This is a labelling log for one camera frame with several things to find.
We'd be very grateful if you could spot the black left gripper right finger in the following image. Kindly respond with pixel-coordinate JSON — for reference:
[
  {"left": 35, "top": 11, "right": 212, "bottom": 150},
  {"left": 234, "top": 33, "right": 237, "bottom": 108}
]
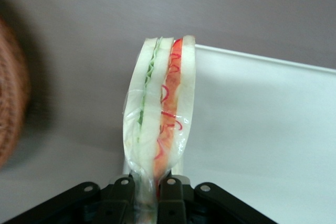
[{"left": 156, "top": 176, "right": 272, "bottom": 224}]

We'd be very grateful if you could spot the round brown wicker basket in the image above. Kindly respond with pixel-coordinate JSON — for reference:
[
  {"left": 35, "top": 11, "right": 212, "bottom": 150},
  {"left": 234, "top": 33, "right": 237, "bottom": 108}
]
[{"left": 0, "top": 16, "right": 30, "bottom": 170}]

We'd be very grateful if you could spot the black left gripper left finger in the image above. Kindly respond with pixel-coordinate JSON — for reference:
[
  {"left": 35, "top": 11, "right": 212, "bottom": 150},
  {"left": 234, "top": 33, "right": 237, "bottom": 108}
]
[{"left": 4, "top": 176, "right": 138, "bottom": 224}]

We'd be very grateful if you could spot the triangle sandwich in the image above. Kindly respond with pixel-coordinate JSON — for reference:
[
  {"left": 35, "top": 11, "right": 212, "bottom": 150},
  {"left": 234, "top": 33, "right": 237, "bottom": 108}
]
[{"left": 121, "top": 34, "right": 196, "bottom": 224}]

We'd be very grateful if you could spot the beige plastic tray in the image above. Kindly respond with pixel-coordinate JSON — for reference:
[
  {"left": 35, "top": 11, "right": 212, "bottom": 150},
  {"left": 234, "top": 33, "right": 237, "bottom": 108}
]
[{"left": 122, "top": 42, "right": 336, "bottom": 224}]

